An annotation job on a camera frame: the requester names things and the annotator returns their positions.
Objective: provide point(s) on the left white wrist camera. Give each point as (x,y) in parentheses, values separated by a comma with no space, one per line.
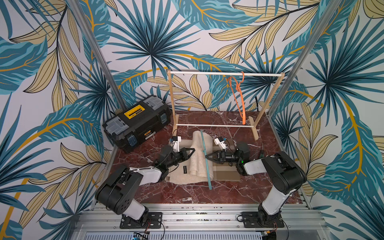
(175,142)

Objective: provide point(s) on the right aluminium frame post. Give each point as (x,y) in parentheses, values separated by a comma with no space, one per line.
(313,38)

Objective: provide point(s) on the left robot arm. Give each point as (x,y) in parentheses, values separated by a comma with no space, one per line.
(117,192)

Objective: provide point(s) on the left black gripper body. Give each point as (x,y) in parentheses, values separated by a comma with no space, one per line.
(176,156)

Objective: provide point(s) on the left aluminium frame post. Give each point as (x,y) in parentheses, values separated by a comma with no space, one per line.
(87,31)

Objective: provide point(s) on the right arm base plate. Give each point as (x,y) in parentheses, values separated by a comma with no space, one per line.
(260,220)

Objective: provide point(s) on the black yellow toolbox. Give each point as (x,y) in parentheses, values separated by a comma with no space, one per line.
(133,127)

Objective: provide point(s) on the aluminium frame post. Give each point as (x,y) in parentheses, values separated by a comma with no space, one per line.
(313,38)
(87,31)

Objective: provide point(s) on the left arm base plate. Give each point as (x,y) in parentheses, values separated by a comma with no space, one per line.
(150,220)

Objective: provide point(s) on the orange plastic hanger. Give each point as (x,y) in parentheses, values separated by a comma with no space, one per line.
(234,84)

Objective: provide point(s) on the wooden clothes rack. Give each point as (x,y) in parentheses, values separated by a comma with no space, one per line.
(253,122)

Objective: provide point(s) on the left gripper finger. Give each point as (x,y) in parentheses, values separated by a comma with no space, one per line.
(187,151)
(183,157)

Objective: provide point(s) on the teal plastic hanger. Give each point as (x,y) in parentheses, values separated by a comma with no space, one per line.
(206,160)

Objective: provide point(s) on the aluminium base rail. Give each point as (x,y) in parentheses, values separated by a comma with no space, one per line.
(203,222)

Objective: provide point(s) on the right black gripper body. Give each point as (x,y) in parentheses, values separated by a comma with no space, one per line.
(219,156)

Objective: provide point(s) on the brown checked placemat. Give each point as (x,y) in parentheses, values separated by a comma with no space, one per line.
(184,174)

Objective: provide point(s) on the beige knitted scarf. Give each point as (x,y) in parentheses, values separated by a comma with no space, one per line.
(196,142)

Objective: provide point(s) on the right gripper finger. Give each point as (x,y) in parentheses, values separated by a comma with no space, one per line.
(216,161)
(213,155)

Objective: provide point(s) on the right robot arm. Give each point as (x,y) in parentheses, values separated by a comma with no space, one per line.
(286,176)

